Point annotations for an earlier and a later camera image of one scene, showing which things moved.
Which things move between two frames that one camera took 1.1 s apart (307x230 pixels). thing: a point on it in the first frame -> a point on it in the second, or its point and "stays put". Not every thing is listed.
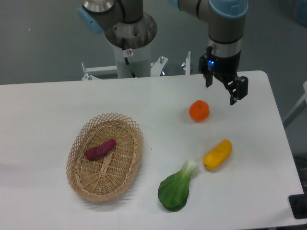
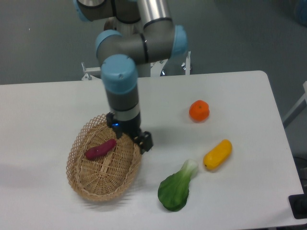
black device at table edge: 298,204 stays put
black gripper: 226,69 -> 143,140
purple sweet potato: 94,152 stays put
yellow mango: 216,157 stays put
